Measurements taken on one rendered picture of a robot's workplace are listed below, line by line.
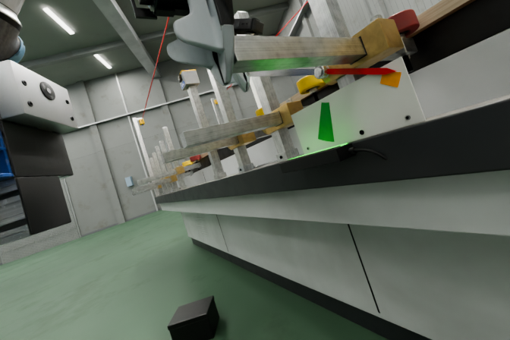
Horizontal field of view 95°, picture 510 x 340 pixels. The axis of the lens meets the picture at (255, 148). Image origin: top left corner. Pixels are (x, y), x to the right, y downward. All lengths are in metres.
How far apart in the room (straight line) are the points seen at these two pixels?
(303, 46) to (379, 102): 0.17
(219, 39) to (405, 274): 0.78
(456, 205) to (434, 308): 0.46
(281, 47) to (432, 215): 0.36
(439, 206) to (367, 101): 0.20
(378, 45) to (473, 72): 0.24
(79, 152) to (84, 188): 1.68
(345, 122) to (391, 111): 0.09
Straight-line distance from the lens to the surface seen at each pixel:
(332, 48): 0.38
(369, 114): 0.45
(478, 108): 0.38
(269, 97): 0.65
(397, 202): 0.51
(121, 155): 12.52
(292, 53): 0.32
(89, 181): 13.05
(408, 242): 0.80
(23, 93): 0.52
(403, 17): 0.58
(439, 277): 0.82
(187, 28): 0.26
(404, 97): 0.42
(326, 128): 0.51
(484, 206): 0.46
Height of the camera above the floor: 0.72
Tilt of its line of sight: 3 degrees up
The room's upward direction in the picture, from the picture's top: 19 degrees counter-clockwise
